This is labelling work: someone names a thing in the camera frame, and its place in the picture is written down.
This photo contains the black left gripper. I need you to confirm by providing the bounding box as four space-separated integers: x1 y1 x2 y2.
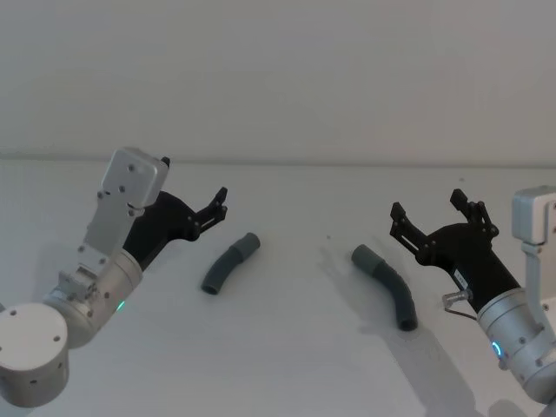
122 156 229 274

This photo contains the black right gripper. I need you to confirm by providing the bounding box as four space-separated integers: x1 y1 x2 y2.
388 188 522 314

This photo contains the curved grey pipe piece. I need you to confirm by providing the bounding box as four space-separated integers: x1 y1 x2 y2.
200 232 262 296
350 244 419 332

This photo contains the white curtain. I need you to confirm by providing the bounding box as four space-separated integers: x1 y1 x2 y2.
0 0 556 169

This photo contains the white table cloth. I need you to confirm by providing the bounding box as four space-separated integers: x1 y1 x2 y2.
0 149 556 417

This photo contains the thin cable with silver plug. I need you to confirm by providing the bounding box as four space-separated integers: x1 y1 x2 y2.
441 289 480 323

